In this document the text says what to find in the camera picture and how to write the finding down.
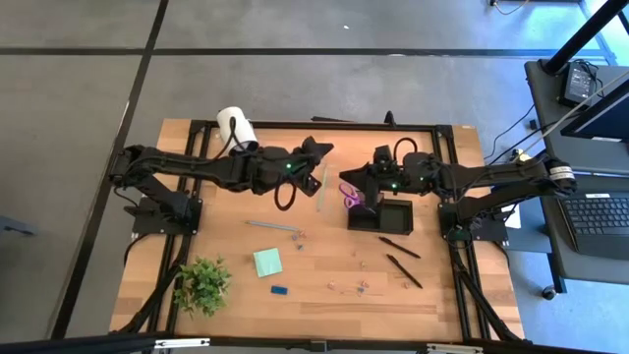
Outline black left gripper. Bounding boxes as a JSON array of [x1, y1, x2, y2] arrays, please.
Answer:
[[255, 136, 335, 198]]

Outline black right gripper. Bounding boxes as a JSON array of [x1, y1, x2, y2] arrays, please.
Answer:
[[338, 159, 414, 211]]

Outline purple-handled scissors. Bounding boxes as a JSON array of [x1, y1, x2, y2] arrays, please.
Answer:
[[338, 182, 368, 210]]

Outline clear plastic ruler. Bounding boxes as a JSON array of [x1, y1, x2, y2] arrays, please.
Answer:
[[315, 164, 329, 213]]

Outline black pen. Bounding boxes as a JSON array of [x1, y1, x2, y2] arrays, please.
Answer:
[[385, 253, 424, 290], [377, 236, 422, 260]]

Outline green sticky note pad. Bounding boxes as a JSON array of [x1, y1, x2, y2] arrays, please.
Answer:
[[253, 247, 284, 279]]

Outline black mesh desk organizer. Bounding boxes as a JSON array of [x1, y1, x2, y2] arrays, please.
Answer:
[[347, 198, 415, 236]]

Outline dark office desk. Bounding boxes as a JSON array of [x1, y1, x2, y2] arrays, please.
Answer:
[[524, 58, 629, 286]]

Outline white paper sheet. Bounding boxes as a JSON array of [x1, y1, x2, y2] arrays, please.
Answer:
[[503, 201, 522, 230]]

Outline green artificial plant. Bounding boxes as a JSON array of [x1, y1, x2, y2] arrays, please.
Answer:
[[172, 256, 232, 319]]

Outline dark laptop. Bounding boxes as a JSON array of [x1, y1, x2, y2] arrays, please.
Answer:
[[555, 191, 629, 262]]

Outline black power adapter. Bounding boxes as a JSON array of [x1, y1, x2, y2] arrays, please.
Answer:
[[558, 62, 599, 107]]

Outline black monitor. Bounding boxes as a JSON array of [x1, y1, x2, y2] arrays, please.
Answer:
[[559, 78, 629, 144]]

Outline black pole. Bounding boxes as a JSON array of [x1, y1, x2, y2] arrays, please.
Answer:
[[543, 0, 629, 75]]

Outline black beam with metal brackets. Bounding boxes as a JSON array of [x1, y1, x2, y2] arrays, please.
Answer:
[[0, 333, 629, 354]]

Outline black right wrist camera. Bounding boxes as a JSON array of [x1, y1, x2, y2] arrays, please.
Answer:
[[373, 145, 394, 167]]

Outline black aluminium table frame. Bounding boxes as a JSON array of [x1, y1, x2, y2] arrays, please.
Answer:
[[110, 119, 525, 345]]

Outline black left camera cable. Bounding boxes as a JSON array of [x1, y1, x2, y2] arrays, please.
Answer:
[[273, 179, 298, 211]]

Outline black camera cable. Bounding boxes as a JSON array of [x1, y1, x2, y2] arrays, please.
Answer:
[[392, 137, 419, 158], [273, 179, 298, 211]]

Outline black right camera cable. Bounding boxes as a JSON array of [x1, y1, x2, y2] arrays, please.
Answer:
[[392, 137, 419, 158]]

